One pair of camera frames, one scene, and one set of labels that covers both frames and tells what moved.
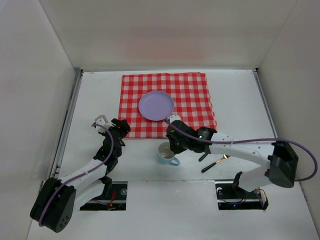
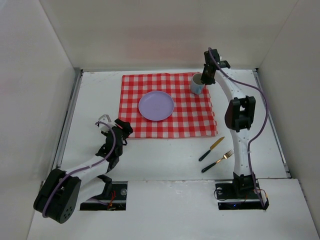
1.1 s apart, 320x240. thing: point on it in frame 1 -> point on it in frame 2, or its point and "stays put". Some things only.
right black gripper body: (173, 135) -> (208, 75)
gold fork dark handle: (225, 156) stays put
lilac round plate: (156, 105) stays put
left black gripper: (120, 127) stays put
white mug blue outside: (165, 154) -> (197, 86)
